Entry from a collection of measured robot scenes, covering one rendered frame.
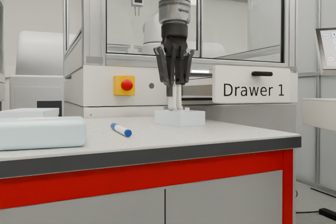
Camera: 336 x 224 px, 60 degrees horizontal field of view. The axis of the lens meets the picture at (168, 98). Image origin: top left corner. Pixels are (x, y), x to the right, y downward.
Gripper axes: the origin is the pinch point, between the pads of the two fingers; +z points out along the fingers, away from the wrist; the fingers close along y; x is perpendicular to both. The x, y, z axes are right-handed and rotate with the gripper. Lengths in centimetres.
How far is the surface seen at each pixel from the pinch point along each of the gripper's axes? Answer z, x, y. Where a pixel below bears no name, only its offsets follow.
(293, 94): 0, 14, 83
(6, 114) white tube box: 3.1, -0.7, -41.9
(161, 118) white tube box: 6.1, 1.7, -3.3
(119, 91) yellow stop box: -1.8, 27.7, -3.2
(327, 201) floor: 84, 45, 185
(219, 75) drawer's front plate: -6.1, -5.6, 12.0
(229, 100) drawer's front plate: 1.1, -6.3, 15.4
